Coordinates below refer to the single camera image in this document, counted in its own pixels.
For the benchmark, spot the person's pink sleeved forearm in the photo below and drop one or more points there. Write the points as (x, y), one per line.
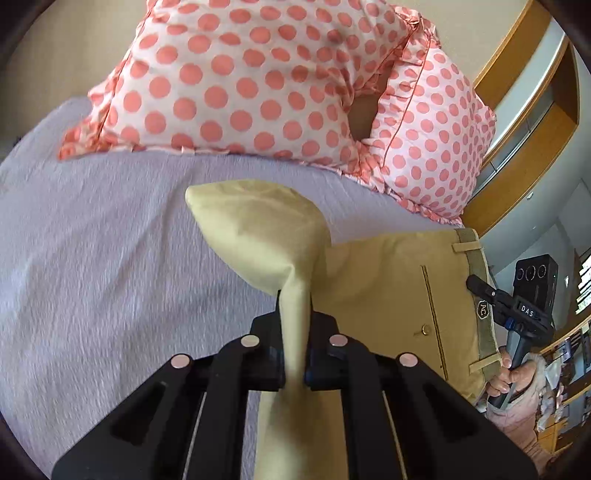
(521, 415)

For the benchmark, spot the large polka dot pillow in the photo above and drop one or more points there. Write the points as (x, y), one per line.
(240, 78)

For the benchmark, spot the small polka dot pillow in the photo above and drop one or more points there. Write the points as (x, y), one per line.
(434, 138)

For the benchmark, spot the person's right hand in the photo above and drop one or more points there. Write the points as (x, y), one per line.
(510, 376)

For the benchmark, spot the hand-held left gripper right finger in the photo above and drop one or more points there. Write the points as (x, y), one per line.
(313, 364)

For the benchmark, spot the lavender bed sheet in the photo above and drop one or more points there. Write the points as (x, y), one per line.
(115, 258)

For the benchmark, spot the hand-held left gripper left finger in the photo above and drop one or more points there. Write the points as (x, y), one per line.
(273, 357)

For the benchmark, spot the wooden wall shelf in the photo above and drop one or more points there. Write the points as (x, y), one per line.
(521, 138)

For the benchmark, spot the khaki pants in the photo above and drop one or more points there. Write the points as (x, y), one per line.
(383, 295)

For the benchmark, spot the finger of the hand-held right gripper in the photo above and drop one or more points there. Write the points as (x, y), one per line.
(480, 287)

